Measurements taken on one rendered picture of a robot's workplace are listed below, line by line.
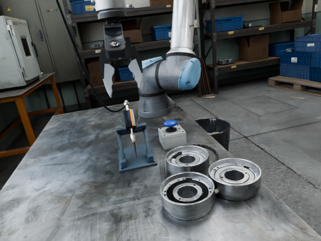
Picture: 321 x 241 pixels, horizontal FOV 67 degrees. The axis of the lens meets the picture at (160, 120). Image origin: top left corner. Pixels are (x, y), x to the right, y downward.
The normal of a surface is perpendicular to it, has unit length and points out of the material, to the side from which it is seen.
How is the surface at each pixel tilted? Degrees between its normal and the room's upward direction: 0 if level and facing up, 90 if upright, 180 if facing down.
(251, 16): 90
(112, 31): 31
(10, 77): 90
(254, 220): 0
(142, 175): 0
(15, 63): 90
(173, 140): 90
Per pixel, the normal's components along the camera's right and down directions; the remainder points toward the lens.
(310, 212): -0.12, -0.93
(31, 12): 0.21, 0.31
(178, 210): -0.38, 0.36
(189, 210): -0.03, 0.34
